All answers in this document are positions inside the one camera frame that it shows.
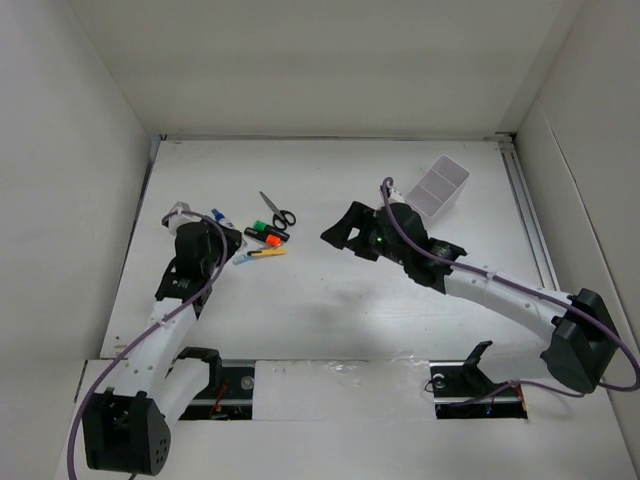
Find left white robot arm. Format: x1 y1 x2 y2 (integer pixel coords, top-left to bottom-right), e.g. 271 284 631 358
74 216 242 476

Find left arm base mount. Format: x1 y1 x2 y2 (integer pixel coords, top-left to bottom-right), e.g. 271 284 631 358
178 347 256 421

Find green cap black highlighter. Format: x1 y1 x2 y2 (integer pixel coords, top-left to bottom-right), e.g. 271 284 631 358
253 220 290 242

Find black handled scissors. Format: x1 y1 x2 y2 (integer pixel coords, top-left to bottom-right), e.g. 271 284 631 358
259 191 297 231

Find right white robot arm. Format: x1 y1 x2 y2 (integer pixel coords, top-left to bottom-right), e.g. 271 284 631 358
321 202 618 394

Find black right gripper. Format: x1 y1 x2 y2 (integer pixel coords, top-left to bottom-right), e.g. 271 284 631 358
321 200 410 266

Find orange cap black highlighter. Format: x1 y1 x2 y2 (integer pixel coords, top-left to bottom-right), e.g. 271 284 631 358
244 227 282 247

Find yellow utility knife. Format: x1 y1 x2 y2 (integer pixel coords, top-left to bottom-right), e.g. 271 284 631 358
247 249 287 258

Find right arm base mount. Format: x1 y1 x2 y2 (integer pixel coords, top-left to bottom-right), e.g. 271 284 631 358
424 341 528 420

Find white divided container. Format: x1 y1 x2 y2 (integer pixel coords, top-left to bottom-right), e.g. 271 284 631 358
404 155 470 224

